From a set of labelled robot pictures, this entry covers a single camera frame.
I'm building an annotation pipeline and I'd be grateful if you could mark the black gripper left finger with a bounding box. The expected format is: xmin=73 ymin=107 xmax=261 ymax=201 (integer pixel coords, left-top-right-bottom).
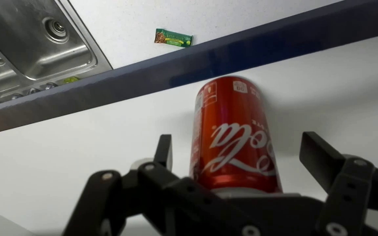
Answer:
xmin=60 ymin=133 xmax=212 ymax=236

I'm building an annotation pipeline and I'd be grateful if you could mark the stainless steel sink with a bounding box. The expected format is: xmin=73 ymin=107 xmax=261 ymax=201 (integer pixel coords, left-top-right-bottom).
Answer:
xmin=0 ymin=0 xmax=114 ymax=112

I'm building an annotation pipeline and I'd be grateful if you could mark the red soda can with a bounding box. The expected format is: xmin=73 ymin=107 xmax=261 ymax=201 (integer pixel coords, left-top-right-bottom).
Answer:
xmin=188 ymin=75 xmax=283 ymax=196

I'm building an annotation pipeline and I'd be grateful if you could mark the green snack packet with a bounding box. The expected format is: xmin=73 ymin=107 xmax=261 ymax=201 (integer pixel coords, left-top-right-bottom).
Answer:
xmin=153 ymin=28 xmax=194 ymax=49

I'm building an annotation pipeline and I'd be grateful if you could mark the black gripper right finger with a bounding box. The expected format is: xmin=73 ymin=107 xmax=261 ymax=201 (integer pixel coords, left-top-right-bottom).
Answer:
xmin=297 ymin=130 xmax=378 ymax=236

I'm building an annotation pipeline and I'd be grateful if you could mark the chrome sink faucet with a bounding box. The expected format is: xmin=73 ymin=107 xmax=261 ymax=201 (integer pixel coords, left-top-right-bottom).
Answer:
xmin=0 ymin=82 xmax=60 ymax=111

